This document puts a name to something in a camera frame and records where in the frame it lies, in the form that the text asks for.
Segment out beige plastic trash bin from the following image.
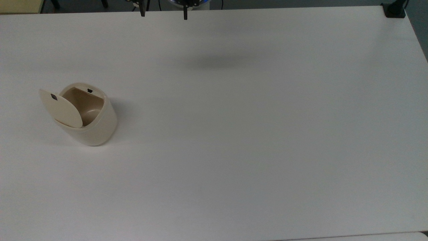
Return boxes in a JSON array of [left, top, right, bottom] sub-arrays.
[[53, 82, 118, 147]]

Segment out white robot base blue ring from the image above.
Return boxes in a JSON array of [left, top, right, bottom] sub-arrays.
[[169, 0, 211, 11]]

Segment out black Franka gripper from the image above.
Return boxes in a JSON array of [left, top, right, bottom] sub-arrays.
[[126, 0, 198, 20]]

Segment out white adjacent table edge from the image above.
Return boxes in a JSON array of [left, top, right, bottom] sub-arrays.
[[273, 232, 428, 241]]

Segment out light wooden furniture piece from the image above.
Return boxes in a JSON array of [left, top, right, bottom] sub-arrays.
[[0, 0, 45, 14]]

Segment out black table clamp mount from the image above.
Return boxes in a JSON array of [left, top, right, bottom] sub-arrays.
[[381, 0, 409, 18]]

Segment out beige oval bin lid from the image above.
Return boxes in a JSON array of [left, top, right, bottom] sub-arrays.
[[39, 88, 83, 129]]

